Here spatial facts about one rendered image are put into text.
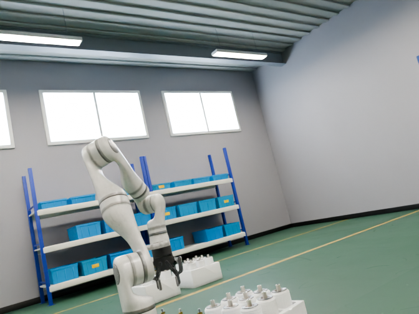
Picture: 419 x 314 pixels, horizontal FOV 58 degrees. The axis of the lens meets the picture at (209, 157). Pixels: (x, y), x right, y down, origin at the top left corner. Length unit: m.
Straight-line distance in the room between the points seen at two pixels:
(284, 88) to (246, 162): 1.95
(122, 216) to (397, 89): 6.76
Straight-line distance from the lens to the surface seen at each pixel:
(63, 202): 6.06
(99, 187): 1.24
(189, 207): 6.87
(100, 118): 7.34
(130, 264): 1.11
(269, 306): 1.90
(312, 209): 8.88
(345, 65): 8.14
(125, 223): 1.17
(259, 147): 9.20
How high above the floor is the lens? 0.68
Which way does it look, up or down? 9 degrees up
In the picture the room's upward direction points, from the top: 13 degrees counter-clockwise
